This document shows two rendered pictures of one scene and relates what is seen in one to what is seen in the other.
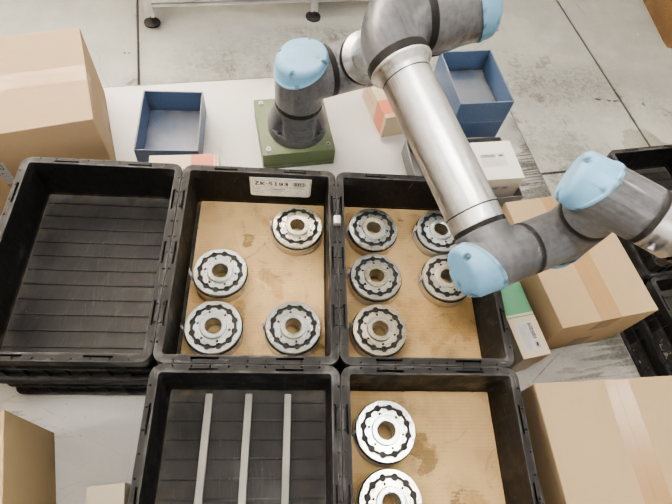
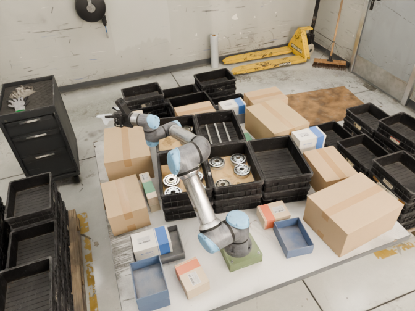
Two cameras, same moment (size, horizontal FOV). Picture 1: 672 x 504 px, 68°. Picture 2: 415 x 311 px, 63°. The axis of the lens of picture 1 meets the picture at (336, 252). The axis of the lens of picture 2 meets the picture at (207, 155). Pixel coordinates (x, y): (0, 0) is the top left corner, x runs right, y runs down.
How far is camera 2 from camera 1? 209 cm
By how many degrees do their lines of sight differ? 80
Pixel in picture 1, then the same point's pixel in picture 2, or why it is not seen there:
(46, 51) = (348, 218)
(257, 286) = (230, 173)
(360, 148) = (205, 255)
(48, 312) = (283, 158)
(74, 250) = (288, 172)
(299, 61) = (237, 214)
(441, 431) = not seen: hidden behind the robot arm
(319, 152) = not seen: hidden behind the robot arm
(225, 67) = not seen: outside the picture
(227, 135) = (270, 248)
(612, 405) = (129, 154)
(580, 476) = (142, 142)
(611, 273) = (112, 190)
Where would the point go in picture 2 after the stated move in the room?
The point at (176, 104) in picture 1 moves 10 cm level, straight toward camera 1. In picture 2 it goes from (299, 252) to (288, 238)
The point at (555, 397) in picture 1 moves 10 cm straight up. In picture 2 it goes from (145, 153) to (142, 141)
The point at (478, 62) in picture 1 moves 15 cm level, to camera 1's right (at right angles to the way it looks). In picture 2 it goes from (142, 302) to (110, 302)
